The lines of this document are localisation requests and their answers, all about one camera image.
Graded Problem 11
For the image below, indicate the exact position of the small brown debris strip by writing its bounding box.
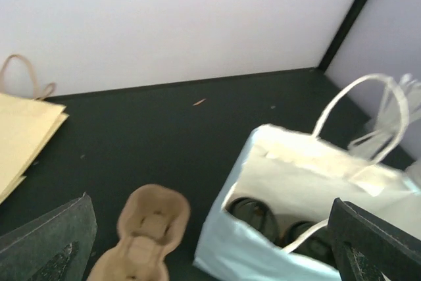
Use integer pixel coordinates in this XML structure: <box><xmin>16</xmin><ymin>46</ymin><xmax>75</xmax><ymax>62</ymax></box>
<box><xmin>192</xmin><ymin>98</ymin><xmax>207</xmax><ymax>107</ymax></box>

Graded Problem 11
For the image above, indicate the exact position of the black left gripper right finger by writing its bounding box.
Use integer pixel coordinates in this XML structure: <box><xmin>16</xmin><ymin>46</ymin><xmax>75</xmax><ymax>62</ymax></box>
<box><xmin>328</xmin><ymin>198</ymin><xmax>420</xmax><ymax>281</ymax></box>

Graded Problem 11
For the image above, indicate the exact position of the brown kraft paper bag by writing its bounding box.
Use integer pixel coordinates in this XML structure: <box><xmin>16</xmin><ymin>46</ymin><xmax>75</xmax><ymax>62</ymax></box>
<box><xmin>1</xmin><ymin>54</ymin><xmax>68</xmax><ymax>201</ymax></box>

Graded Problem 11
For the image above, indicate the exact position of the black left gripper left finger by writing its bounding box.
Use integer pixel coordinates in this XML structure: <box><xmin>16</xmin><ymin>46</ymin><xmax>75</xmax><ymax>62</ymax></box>
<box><xmin>1</xmin><ymin>193</ymin><xmax>97</xmax><ymax>280</ymax></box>

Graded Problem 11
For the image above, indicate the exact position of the clear cup of stirrers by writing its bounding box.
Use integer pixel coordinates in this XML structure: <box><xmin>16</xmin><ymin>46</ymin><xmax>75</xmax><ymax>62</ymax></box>
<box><xmin>348</xmin><ymin>74</ymin><xmax>420</xmax><ymax>159</ymax></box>

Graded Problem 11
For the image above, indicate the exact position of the light blue paper bag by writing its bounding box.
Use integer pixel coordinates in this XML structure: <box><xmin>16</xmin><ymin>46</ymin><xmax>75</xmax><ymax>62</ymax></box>
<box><xmin>193</xmin><ymin>74</ymin><xmax>420</xmax><ymax>280</ymax></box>

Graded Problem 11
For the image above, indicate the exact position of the black frame post right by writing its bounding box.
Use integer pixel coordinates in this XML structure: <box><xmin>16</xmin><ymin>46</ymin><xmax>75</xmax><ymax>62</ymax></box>
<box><xmin>316</xmin><ymin>0</ymin><xmax>368</xmax><ymax>72</ymax></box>

